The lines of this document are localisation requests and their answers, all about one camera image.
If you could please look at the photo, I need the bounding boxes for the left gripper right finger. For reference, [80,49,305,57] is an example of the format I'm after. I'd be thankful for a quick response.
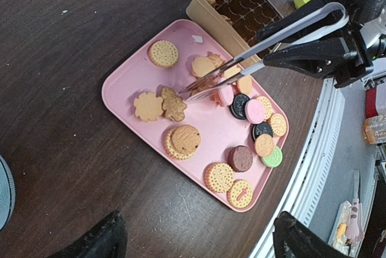
[273,211,347,258]

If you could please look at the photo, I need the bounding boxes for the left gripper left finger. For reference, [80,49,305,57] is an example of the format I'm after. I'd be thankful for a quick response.
[54,210,128,257]

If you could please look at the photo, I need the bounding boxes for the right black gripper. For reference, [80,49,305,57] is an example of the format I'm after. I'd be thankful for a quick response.
[256,0,374,88]

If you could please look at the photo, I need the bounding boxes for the metal serving tongs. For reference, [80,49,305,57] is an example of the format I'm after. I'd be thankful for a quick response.
[179,8,349,102]

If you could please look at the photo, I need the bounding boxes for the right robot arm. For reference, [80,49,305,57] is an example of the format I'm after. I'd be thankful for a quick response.
[256,0,385,88]

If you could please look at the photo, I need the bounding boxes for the yellow cookie with pink sword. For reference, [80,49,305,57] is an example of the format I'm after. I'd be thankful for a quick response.
[227,180,253,209]

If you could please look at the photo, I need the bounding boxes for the round tan cookie right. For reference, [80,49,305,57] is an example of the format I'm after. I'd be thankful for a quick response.
[236,75,253,95]

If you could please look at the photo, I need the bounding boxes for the yellow dotted cookie middle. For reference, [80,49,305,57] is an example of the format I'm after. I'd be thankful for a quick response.
[256,96,274,121]

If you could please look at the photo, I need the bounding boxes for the green sandwich cookie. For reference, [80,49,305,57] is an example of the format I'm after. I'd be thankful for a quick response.
[261,146,283,168]

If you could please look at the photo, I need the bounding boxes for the gold cookie tin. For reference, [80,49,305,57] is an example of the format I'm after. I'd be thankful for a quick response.
[186,0,283,56]

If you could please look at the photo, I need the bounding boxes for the yellow dotted cookie corner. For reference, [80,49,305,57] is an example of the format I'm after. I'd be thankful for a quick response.
[268,113,288,137]

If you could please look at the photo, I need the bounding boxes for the pink sandwich cookie lower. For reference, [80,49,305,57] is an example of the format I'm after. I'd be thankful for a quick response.
[245,99,265,124]

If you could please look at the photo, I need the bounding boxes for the pink sandwich cookie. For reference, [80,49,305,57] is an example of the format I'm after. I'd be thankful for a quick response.
[218,85,235,107]
[245,99,265,124]

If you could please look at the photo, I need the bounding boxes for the black sandwich cookie lower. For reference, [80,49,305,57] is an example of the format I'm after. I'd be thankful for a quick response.
[251,122,273,141]

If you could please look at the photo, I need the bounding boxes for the black sandwich cookie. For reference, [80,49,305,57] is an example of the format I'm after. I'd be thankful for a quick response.
[229,93,250,120]
[251,122,273,141]

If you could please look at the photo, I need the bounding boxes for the brown chocolate cookie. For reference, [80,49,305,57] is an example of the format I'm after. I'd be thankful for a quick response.
[227,145,253,172]

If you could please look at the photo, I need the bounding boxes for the black sandwich cookie upper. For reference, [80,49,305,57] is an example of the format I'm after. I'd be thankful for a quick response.
[229,93,250,120]

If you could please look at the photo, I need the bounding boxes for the pink sandwich cookie upper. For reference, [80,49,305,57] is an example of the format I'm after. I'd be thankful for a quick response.
[218,85,235,107]

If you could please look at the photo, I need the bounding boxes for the pale blue ceramic bowl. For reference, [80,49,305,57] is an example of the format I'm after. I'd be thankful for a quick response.
[0,156,16,230]

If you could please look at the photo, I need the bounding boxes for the chocolate chip cookie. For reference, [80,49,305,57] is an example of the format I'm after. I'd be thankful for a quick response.
[171,125,201,154]

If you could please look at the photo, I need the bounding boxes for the pink plastic tray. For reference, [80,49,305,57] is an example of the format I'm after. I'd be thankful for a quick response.
[101,19,290,213]

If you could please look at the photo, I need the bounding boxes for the lone yellow sandwich cookie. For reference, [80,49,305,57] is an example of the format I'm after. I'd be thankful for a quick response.
[148,40,179,68]

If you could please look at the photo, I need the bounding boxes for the gingerbread brown leaf cookie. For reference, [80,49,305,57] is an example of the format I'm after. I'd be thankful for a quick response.
[161,86,188,122]

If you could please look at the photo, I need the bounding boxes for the front aluminium rail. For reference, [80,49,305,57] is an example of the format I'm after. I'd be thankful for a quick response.
[249,79,345,257]

